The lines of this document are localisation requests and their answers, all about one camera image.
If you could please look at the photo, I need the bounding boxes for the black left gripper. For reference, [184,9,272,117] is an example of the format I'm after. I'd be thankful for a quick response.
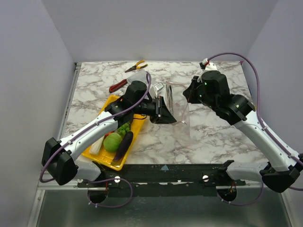
[133,96,178,125]

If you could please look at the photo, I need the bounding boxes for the clear pink dotted zip bag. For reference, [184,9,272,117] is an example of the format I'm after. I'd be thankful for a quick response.
[163,81,190,147]

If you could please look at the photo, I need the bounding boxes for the green grape bunch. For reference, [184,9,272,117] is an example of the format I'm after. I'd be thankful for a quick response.
[117,122,131,137]

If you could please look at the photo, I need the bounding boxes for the purple eggplant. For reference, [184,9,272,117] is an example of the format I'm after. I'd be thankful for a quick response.
[113,131,134,162]

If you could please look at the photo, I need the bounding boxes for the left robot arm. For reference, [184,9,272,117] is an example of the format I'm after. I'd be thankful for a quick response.
[42,81,176,187]

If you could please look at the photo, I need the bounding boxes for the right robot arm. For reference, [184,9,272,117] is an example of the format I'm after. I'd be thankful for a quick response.
[183,70,303,193]

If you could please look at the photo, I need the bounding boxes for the clear plastic screw box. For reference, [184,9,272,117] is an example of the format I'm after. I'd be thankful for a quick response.
[126,70,156,99]

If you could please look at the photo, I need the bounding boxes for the red black utility knife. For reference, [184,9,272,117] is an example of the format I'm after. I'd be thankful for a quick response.
[109,79,127,93]

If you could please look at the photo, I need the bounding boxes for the green cabbage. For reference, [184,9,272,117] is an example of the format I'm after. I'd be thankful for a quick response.
[103,132,122,153]

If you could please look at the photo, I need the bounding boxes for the yellow plastic tray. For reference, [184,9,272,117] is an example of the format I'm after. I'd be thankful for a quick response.
[81,95,147,171]

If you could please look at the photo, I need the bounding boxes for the white leek stalk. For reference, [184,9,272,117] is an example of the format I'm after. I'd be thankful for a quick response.
[89,137,104,155]

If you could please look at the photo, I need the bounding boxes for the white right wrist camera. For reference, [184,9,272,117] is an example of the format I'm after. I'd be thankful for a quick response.
[199,58,218,75]

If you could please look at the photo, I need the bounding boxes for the yellow handled pliers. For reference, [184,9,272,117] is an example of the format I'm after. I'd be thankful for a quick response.
[125,60,148,73]

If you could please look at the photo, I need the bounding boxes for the black metal base rail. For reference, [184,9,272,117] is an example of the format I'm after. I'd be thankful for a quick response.
[78,164,245,198]

